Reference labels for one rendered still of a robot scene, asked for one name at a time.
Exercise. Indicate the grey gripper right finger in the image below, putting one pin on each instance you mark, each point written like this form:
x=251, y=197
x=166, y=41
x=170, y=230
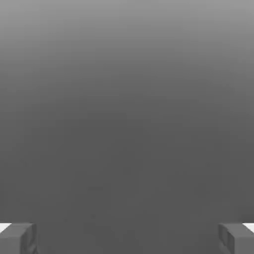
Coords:
x=240, y=239

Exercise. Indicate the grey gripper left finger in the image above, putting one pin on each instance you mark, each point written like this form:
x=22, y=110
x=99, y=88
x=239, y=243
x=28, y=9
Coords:
x=13, y=239

